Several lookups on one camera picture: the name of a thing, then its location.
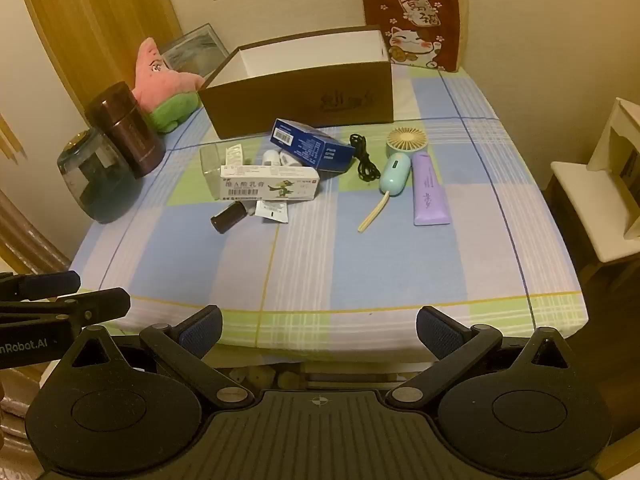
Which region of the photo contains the brown cardboard box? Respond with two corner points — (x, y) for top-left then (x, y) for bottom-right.
(197, 25), (396, 140)

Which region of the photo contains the purple tube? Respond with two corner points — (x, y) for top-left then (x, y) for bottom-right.
(411, 152), (452, 226)

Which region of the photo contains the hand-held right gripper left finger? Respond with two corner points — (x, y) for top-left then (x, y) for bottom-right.
(62, 305), (252, 409)

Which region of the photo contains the small dark brown bottle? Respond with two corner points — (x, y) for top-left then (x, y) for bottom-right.
(210, 202), (251, 234)

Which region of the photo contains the white wooden chair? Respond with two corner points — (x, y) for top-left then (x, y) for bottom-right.
(550, 96), (640, 264)

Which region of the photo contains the clear plastic container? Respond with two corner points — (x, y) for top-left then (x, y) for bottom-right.
(200, 142), (246, 186)

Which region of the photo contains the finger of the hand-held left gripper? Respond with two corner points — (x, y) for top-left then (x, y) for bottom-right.
(0, 287), (132, 333)
(0, 271), (82, 303)

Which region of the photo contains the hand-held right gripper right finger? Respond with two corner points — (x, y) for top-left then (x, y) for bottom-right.
(386, 306), (577, 409)

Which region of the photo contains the mint green handheld fan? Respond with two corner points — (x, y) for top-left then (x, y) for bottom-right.
(357, 127), (427, 234)

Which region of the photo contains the blue medicine box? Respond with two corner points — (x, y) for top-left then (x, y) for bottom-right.
(270, 118), (355, 171)

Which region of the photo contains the grey glass jar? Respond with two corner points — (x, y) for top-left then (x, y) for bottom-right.
(56, 127), (146, 225)

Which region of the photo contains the black cable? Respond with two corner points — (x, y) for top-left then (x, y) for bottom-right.
(348, 133), (382, 183)

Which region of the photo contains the white sachet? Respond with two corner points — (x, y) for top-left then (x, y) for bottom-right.
(254, 200), (291, 223)

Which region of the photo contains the brown metal thermos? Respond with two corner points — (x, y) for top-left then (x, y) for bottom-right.
(86, 81), (167, 179)

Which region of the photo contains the clear acrylic picture frame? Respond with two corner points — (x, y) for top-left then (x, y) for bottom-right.
(159, 23), (230, 77)

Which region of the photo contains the white ointment box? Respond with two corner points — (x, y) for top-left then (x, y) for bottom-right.
(220, 165), (321, 202)

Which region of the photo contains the wooden door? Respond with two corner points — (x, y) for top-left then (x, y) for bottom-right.
(15, 0), (183, 111)

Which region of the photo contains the pink starfish plush toy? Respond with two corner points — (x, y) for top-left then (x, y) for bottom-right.
(131, 37), (206, 135)

